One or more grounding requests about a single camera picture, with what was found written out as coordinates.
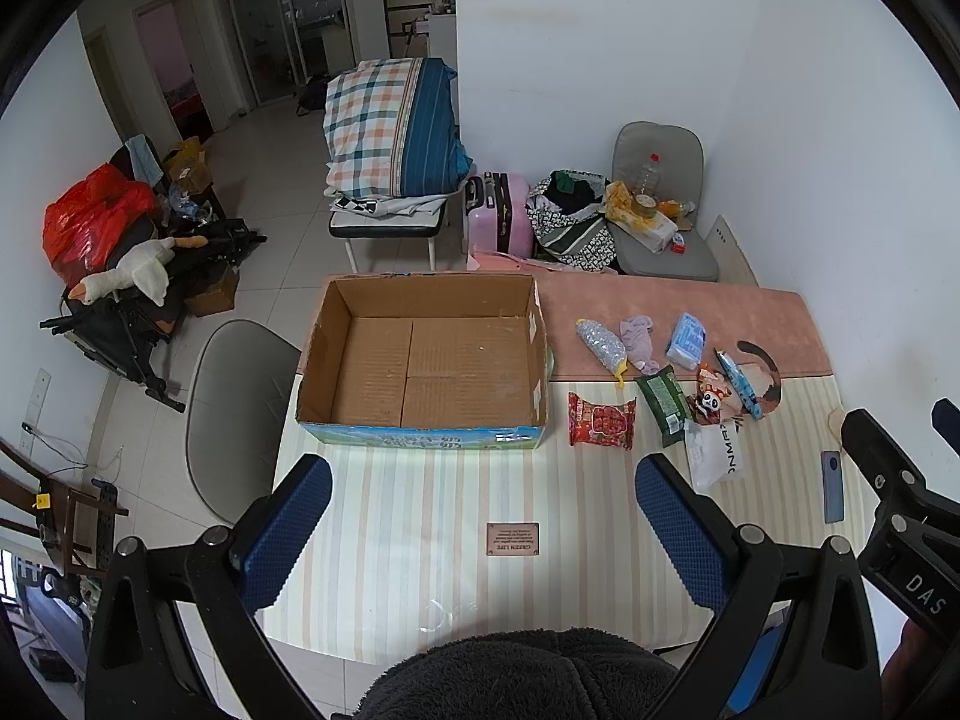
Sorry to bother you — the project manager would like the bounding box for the light blue cloth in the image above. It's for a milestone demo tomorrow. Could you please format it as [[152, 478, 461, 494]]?
[[124, 135, 163, 185]]

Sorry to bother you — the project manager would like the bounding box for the pink bag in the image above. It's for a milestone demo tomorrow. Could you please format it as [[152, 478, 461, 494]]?
[[469, 251, 557, 275]]

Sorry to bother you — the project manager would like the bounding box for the black backpack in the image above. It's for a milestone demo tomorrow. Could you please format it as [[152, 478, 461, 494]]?
[[295, 75, 332, 118]]

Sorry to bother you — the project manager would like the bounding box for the white cabinet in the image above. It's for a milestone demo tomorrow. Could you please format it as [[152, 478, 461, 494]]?
[[427, 11, 457, 65]]

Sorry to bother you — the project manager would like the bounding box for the white power strip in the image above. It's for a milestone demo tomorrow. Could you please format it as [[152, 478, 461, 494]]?
[[22, 367, 52, 433]]

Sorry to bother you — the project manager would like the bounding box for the dark fleece garment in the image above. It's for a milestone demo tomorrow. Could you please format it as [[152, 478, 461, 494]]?
[[358, 626, 676, 720]]

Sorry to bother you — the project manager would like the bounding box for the red snack packet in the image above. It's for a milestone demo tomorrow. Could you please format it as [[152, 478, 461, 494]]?
[[568, 391, 637, 451]]

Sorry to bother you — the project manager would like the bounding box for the yellow cardboard box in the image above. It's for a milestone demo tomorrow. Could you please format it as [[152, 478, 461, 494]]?
[[163, 136, 215, 196]]

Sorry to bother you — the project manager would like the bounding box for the orange panda snack packet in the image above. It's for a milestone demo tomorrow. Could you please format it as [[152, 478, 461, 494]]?
[[694, 364, 740, 422]]

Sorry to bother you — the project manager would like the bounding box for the plaid quilt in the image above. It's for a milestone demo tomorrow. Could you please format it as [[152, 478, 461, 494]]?
[[322, 56, 475, 200]]

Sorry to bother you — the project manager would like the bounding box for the silver foil snack packet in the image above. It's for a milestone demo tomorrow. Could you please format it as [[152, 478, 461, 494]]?
[[576, 319, 628, 385]]

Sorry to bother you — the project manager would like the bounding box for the dark wooden chair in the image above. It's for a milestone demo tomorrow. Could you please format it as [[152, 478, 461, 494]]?
[[0, 439, 130, 580]]

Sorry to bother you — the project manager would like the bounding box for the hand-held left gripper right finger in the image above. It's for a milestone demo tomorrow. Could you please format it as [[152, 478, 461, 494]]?
[[634, 452, 882, 720]]

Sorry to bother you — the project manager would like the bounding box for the pink suitcase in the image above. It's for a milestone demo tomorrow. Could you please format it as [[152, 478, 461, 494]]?
[[463, 172, 535, 260]]

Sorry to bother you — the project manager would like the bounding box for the brown cardboard box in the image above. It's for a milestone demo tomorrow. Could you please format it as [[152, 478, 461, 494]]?
[[184, 266, 241, 317]]

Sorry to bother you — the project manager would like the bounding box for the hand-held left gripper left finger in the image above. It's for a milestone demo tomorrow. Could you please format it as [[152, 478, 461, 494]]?
[[86, 454, 335, 720]]

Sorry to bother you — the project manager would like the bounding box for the white leaning panel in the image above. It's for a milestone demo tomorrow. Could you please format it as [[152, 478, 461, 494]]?
[[705, 214, 760, 287]]

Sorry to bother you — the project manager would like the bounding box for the yellow plastic bag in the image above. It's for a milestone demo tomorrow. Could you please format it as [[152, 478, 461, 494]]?
[[604, 180, 640, 223]]

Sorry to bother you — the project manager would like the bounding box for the white plastic packet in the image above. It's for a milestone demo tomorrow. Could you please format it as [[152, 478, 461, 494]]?
[[685, 420, 747, 492]]

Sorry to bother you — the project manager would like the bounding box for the long blue snack packet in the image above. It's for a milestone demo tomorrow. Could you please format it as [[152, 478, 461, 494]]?
[[714, 349, 764, 421]]

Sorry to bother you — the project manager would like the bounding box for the black folding cart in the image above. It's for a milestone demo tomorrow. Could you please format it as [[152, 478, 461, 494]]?
[[41, 217, 268, 413]]

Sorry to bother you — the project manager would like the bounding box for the pale purple sock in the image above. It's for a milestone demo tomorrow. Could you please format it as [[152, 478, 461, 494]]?
[[619, 313, 659, 374]]

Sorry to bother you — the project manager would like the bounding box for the red plastic bag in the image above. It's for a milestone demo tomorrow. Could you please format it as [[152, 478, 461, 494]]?
[[43, 165, 160, 286]]

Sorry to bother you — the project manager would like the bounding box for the grey shell chair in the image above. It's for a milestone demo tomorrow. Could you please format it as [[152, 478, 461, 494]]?
[[186, 319, 302, 527]]

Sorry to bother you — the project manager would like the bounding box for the white food packet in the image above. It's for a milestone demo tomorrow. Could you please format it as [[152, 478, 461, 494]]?
[[619, 210, 680, 253]]

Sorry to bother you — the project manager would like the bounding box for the grey cushioned chair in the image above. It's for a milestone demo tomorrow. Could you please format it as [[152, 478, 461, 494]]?
[[609, 121, 719, 283]]

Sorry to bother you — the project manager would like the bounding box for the blue tissue packet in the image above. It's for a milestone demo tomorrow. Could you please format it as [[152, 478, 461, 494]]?
[[666, 313, 708, 370]]

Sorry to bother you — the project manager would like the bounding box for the white goose plush toy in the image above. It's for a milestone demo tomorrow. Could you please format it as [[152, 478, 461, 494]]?
[[67, 236, 208, 308]]

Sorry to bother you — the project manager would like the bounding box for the patterned bag of clothes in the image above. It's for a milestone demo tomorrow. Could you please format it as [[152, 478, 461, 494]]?
[[525, 171, 619, 272]]

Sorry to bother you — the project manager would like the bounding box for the green snack packet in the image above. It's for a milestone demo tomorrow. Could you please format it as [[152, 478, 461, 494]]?
[[636, 365, 695, 445]]

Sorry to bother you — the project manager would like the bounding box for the grey smartphone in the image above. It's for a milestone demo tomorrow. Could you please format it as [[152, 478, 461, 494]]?
[[821, 451, 846, 524]]

